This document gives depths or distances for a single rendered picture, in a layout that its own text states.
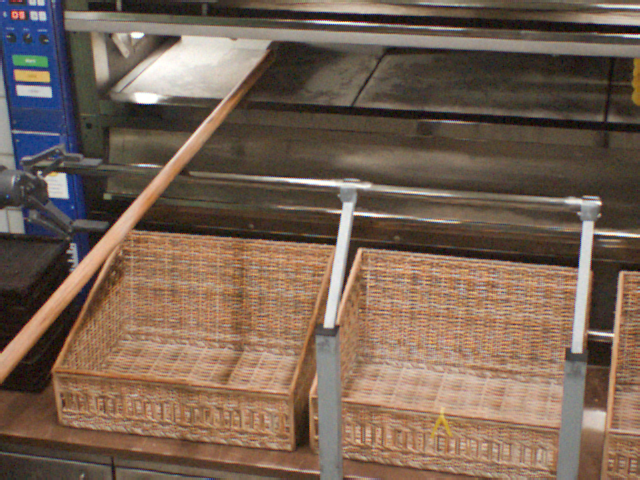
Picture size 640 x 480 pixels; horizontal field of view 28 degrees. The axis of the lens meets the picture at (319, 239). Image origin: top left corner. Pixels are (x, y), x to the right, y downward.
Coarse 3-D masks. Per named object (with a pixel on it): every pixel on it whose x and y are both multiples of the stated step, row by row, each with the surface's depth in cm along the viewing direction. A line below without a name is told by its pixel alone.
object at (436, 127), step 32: (128, 96) 308; (160, 96) 307; (320, 128) 295; (352, 128) 294; (384, 128) 292; (416, 128) 290; (448, 128) 288; (480, 128) 286; (512, 128) 284; (544, 128) 282; (576, 128) 281; (608, 128) 280
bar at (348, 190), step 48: (336, 192) 260; (384, 192) 257; (432, 192) 255; (480, 192) 253; (336, 288) 253; (336, 336) 249; (576, 336) 241; (336, 384) 253; (576, 384) 240; (336, 432) 258; (576, 432) 244
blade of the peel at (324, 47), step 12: (192, 36) 342; (252, 48) 339; (264, 48) 338; (288, 48) 337; (300, 48) 336; (312, 48) 335; (324, 48) 334; (336, 48) 333; (348, 48) 333; (360, 48) 332; (372, 48) 331; (384, 48) 333
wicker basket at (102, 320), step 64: (128, 256) 317; (192, 256) 313; (256, 256) 310; (320, 256) 306; (192, 320) 317; (256, 320) 313; (320, 320) 294; (64, 384) 282; (128, 384) 279; (192, 384) 275; (256, 384) 300
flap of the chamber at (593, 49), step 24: (72, 24) 283; (96, 24) 282; (120, 24) 280; (144, 24) 279; (168, 24) 278; (456, 48) 264; (480, 48) 263; (504, 48) 262; (528, 48) 260; (552, 48) 259; (576, 48) 258; (600, 48) 257; (624, 48) 256
